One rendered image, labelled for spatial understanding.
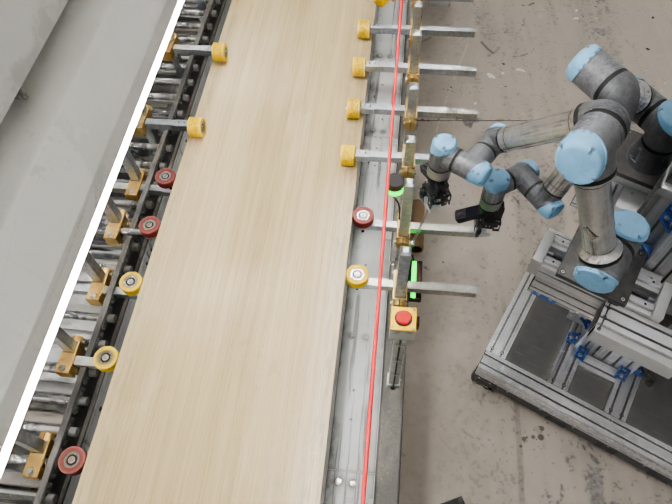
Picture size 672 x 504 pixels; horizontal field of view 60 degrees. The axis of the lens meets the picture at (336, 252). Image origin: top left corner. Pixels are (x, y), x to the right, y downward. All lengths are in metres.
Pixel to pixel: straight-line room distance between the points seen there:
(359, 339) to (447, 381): 0.75
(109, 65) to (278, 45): 2.35
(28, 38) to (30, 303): 0.16
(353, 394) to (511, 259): 1.39
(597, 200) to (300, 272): 0.99
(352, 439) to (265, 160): 1.10
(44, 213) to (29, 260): 0.03
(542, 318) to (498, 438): 0.58
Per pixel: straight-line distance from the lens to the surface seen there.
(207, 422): 1.87
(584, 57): 1.86
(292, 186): 2.23
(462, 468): 2.74
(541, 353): 2.75
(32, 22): 0.43
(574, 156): 1.47
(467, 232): 2.18
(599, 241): 1.68
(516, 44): 4.34
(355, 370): 2.16
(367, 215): 2.13
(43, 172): 0.41
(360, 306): 2.26
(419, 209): 3.18
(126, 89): 0.49
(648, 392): 2.85
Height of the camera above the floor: 2.65
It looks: 59 degrees down
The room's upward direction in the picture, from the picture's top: 3 degrees counter-clockwise
